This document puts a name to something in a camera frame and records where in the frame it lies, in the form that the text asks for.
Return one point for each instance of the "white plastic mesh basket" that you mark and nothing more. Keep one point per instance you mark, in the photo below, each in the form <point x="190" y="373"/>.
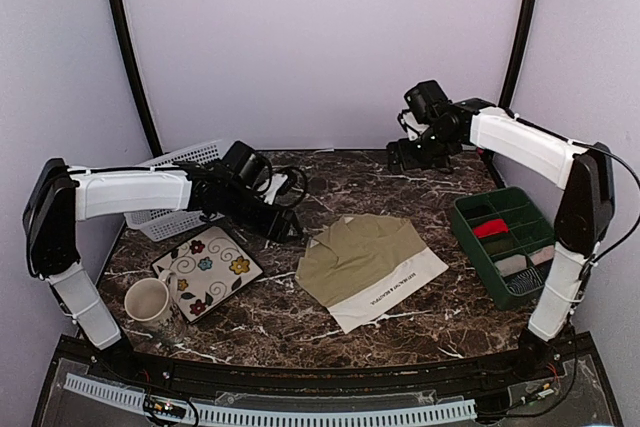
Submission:
<point x="163" y="216"/>

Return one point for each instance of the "green divided organizer box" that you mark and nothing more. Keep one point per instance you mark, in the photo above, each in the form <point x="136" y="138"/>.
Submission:
<point x="527" y="226"/>

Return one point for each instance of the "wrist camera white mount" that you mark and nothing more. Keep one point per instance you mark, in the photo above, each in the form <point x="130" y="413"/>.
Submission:
<point x="410" y="125"/>
<point x="277" y="181"/>

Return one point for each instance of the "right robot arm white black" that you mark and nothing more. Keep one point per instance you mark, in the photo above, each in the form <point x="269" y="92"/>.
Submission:
<point x="584" y="174"/>

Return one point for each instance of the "pink white underwear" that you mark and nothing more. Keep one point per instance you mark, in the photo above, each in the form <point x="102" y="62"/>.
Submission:
<point x="542" y="255"/>

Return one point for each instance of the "white slotted cable duct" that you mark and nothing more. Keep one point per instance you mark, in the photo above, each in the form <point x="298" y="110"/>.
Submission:
<point x="168" y="410"/>

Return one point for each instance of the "olive green cloth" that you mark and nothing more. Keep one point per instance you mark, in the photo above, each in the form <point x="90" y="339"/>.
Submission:
<point x="361" y="266"/>

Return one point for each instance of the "red rolled cloth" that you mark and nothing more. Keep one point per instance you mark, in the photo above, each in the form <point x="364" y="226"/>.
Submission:
<point x="491" y="228"/>

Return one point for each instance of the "beige floral mug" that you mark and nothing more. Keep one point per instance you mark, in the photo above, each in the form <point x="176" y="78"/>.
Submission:
<point x="151" y="303"/>

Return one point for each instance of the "dark green rolled cloth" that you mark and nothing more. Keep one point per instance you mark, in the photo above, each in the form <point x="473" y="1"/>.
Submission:
<point x="499" y="246"/>

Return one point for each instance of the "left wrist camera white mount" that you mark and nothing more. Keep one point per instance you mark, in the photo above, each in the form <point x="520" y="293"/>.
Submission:
<point x="277" y="181"/>

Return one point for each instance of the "black striped rolled cloth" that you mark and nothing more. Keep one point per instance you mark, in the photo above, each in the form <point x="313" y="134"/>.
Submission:
<point x="525" y="282"/>

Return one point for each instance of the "floral square ceramic plate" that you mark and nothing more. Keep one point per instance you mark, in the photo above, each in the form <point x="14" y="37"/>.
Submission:
<point x="210" y="267"/>

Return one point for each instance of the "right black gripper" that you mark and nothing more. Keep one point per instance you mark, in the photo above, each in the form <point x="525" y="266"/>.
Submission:
<point x="409" y="159"/>

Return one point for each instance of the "right black frame post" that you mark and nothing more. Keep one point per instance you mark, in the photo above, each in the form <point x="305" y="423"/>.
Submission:
<point x="517" y="54"/>

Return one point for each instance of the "black frame post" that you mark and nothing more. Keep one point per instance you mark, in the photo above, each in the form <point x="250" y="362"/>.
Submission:
<point x="123" y="35"/>
<point x="517" y="54"/>

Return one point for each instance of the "grey rolled cloth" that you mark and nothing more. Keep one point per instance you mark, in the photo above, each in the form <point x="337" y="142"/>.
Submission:
<point x="511" y="265"/>

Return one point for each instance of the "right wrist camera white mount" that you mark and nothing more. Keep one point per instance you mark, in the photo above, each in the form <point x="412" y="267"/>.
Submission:
<point x="410" y="125"/>

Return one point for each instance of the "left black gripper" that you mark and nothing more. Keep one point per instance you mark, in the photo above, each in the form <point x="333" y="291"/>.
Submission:
<point x="276" y="228"/>

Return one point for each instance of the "left black frame post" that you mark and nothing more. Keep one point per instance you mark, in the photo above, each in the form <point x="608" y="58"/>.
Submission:
<point x="123" y="35"/>

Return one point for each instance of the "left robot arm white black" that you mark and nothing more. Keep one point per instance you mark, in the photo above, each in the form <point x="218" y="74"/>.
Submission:
<point x="64" y="196"/>

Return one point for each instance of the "black front table rail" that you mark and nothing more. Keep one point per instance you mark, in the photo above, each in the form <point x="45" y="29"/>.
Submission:
<point x="194" y="373"/>

